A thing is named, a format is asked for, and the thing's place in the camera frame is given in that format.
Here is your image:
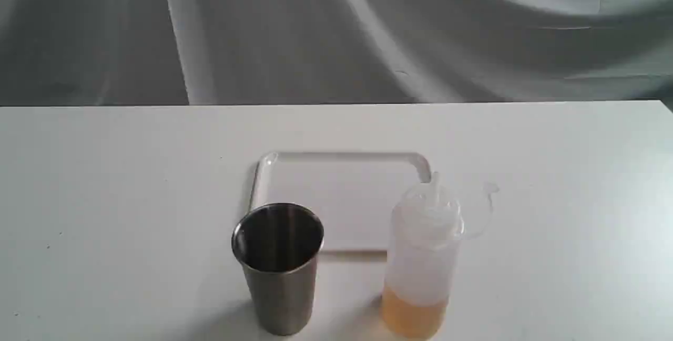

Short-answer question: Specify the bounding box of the translucent squeeze bottle amber liquid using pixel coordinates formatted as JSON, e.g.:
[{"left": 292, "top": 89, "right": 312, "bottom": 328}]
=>
[{"left": 380, "top": 172, "right": 500, "bottom": 340}]

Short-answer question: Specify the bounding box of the stainless steel cup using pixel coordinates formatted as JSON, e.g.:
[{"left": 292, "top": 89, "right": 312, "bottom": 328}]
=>
[{"left": 231, "top": 203, "right": 325, "bottom": 336}]

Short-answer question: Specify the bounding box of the white plastic tray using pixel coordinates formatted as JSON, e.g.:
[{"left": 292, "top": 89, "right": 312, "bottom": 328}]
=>
[{"left": 249, "top": 150, "right": 431, "bottom": 253}]

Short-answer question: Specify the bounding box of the grey fabric backdrop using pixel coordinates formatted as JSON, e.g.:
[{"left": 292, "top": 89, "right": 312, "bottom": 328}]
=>
[{"left": 2, "top": 0, "right": 671, "bottom": 107}]

